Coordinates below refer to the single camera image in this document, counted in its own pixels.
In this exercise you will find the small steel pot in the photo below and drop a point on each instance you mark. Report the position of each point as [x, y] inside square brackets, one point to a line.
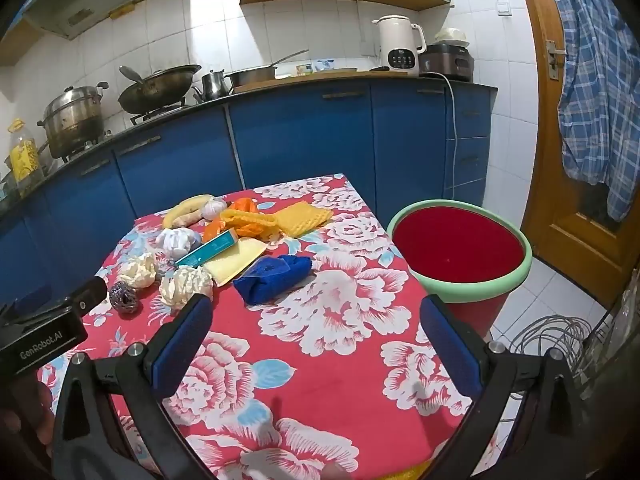
[215, 86]

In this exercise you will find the ginger root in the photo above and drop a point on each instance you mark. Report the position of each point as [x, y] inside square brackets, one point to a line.
[192, 218]

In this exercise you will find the red floral tablecloth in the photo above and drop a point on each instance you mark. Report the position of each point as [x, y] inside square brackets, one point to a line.
[310, 350]

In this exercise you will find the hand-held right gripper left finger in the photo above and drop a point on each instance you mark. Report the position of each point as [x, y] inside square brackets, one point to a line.
[182, 345]

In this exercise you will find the yellow mesh net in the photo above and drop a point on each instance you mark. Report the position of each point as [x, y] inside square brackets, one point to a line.
[250, 222]

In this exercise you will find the orange plastic bag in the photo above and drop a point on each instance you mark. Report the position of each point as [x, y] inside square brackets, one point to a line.
[243, 206]

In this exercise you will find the white paper ball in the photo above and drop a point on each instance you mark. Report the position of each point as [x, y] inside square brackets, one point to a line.
[175, 241]

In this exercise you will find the blue cloth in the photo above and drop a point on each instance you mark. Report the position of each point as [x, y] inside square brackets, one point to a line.
[270, 277]

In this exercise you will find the black wok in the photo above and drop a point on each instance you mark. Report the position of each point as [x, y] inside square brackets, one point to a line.
[155, 90]

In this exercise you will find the pale yellow paper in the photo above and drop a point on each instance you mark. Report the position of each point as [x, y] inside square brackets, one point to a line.
[235, 261]

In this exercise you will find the gas stove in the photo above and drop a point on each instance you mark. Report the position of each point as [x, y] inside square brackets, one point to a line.
[160, 113]

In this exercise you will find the white wall switch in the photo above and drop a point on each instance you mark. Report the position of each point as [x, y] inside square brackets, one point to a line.
[504, 8]

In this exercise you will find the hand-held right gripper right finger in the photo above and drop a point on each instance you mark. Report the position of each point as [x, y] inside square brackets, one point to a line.
[452, 345]

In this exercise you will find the blue kitchen base cabinet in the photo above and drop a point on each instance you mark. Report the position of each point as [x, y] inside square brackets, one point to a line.
[300, 135]

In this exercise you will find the steel wool scrubber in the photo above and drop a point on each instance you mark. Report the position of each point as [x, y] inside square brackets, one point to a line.
[124, 297]

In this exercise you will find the white electric kettle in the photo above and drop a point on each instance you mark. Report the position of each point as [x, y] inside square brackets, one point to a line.
[395, 40]

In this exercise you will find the blue and white packet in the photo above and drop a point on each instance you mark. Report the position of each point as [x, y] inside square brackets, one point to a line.
[323, 65]

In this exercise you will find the wooden door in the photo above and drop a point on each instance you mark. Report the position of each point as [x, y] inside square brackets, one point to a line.
[550, 185]

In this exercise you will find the yellow banana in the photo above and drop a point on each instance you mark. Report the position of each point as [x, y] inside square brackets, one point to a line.
[185, 206]

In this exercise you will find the yellow foam sheet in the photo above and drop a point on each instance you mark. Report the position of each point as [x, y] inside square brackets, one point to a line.
[300, 217]

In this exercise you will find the dark rice cooker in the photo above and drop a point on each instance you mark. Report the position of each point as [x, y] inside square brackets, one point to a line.
[447, 62]

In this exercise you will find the garlic bulb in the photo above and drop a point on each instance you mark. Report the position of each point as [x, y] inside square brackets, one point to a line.
[215, 209]

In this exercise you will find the teal and white carton box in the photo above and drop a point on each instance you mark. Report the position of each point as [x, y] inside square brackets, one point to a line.
[210, 250]

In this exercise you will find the yellow oil bottle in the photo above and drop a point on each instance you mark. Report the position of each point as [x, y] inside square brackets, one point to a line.
[22, 155]

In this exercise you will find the blue plaid shirt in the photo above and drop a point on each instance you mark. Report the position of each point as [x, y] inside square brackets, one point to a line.
[595, 85]

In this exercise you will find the red bin with green rim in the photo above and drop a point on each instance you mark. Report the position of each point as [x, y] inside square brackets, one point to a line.
[450, 250]

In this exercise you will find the steel steamer pot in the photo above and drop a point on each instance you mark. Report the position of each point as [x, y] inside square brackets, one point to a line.
[72, 120]

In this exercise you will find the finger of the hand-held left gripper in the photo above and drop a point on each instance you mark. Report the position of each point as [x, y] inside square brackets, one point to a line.
[94, 290]

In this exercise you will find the cream paper ball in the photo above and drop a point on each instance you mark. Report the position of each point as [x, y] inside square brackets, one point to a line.
[137, 270]
[182, 285]

